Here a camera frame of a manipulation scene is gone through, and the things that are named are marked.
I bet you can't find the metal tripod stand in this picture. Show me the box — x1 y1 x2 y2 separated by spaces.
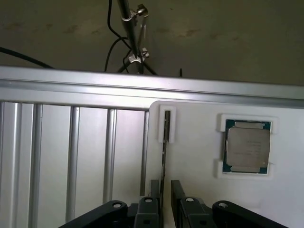
116 0 159 76

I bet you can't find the thick black cable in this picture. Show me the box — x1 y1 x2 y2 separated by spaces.
0 46 56 70

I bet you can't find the CPU with silver lid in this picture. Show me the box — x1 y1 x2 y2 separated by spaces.
222 119 273 174

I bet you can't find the white parts rack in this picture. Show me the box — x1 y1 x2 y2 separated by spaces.
145 100 304 228

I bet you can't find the thin black cable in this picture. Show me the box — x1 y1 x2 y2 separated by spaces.
105 0 133 73

